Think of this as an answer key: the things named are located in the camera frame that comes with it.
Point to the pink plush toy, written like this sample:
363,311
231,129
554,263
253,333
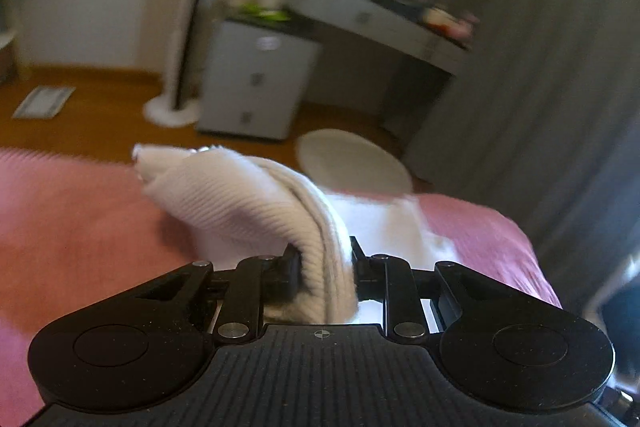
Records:
460,28

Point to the pink corduroy bed blanket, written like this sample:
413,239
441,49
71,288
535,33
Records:
75,231

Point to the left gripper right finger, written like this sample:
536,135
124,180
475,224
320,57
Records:
389,280

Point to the grey vanity desk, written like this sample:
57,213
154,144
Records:
429,60

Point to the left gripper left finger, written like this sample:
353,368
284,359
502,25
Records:
255,283

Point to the grey bedside cabinet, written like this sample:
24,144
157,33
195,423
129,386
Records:
254,80

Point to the grey window curtain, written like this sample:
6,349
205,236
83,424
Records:
542,124

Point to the white tower fan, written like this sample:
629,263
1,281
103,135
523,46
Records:
176,106

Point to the white ribbed knit sweater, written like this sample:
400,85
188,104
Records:
240,206

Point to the white floor scale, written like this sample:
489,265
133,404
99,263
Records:
43,102

